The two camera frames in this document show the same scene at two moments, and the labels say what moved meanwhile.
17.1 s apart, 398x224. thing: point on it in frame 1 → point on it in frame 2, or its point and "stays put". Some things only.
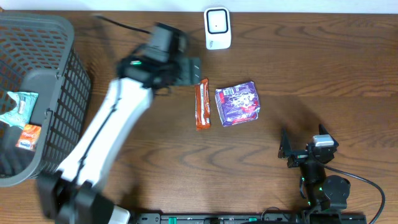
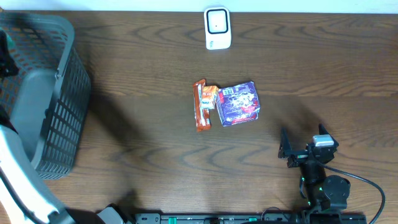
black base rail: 250,218 stays put
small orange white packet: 29,137 → 209,96
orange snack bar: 203,114 stays put
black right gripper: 286,152 stays put
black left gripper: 191,71 → 4,64
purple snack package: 238,103 stays put
